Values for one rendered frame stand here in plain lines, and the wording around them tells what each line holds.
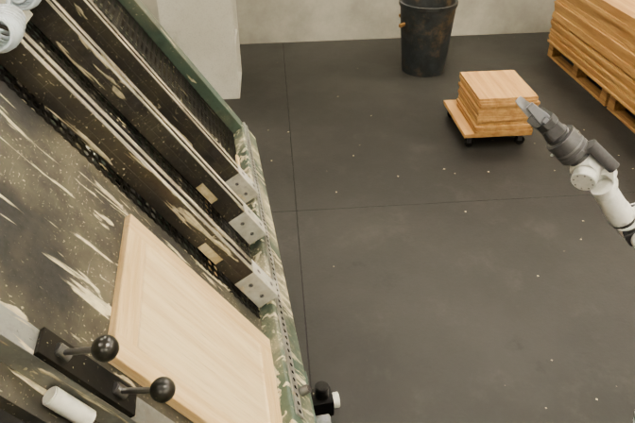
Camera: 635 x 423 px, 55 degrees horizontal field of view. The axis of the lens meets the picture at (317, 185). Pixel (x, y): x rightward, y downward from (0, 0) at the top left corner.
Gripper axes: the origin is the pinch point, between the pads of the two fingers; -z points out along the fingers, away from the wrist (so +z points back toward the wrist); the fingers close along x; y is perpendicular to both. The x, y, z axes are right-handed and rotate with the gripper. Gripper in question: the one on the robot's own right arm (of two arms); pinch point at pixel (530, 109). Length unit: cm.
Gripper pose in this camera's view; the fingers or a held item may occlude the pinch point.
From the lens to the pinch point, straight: 171.2
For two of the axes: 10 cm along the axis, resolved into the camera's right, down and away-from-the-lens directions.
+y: -6.7, 7.0, 2.4
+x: -0.4, 2.9, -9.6
